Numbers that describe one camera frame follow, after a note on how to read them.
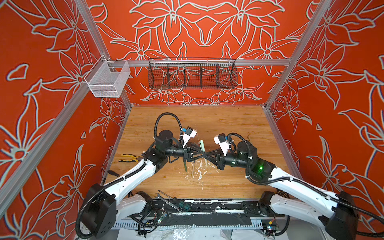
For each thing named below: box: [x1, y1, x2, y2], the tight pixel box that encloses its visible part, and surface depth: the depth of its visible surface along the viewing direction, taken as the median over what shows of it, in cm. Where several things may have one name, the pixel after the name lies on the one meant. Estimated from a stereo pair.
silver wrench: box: [155, 193, 183, 213], surface depth 77 cm
